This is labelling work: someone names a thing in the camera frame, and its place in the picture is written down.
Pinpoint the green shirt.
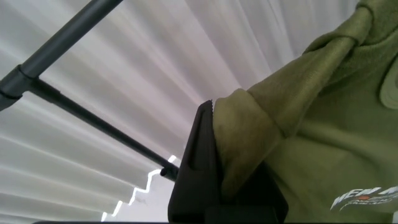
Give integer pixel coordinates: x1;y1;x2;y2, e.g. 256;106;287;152
212;0;398;223

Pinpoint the black clothes rack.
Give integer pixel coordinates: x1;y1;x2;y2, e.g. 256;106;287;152
0;0;180;182

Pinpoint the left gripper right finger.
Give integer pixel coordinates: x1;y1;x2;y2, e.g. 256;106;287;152
221;161;289;223

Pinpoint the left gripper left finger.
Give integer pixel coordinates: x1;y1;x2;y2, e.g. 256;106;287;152
167;99;224;223

